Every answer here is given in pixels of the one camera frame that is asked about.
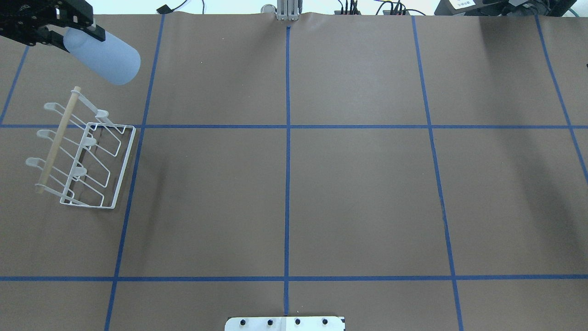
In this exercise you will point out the aluminium frame post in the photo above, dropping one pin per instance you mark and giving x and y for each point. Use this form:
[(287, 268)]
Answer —
[(289, 10)]

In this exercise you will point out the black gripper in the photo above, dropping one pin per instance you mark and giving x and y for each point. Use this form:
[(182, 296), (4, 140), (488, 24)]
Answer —
[(19, 28)]

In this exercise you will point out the black laptop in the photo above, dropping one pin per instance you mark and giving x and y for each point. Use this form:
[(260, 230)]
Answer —
[(514, 8)]

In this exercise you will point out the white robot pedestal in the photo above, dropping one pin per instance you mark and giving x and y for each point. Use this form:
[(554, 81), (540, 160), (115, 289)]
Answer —
[(286, 323)]

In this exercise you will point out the light blue plastic cup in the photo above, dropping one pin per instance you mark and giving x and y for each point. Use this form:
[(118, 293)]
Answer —
[(112, 59)]

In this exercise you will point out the small black device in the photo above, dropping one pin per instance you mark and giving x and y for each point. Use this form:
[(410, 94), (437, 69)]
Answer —
[(163, 10)]

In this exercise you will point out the white wire cup holder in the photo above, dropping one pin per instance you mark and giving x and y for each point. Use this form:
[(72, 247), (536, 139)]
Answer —
[(88, 156)]

